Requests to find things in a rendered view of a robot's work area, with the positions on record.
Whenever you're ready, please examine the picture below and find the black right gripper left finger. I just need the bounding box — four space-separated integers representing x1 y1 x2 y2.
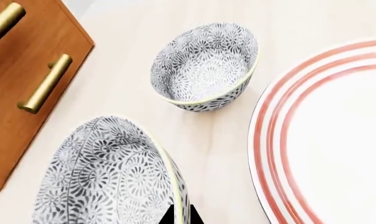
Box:
159 204 175 224

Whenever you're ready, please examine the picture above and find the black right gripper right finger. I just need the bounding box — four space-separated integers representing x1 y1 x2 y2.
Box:
190 204 206 224

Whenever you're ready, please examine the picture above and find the floral patterned ceramic bowl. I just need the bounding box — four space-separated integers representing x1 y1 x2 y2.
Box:
149 22 259 113
31 114 192 224

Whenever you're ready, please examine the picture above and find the white plate with red rings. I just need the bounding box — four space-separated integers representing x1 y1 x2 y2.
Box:
247 37 376 224

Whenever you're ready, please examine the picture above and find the wooden drawer cabinet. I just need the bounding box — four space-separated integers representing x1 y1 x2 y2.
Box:
0 0 96 194

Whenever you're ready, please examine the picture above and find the brass bar drawer handle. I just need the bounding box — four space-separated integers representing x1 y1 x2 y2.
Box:
17 54 73 114
0 2 27 49

